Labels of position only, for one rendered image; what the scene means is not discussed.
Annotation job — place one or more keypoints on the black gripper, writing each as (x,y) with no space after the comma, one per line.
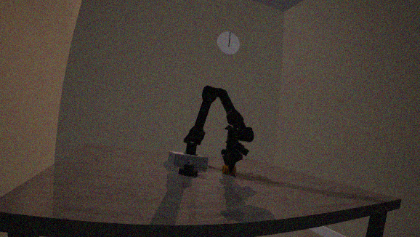
(231,155)

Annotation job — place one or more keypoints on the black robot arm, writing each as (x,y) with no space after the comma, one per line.
(196,133)

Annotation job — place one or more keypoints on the orange knob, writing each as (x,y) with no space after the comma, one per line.
(225,170)

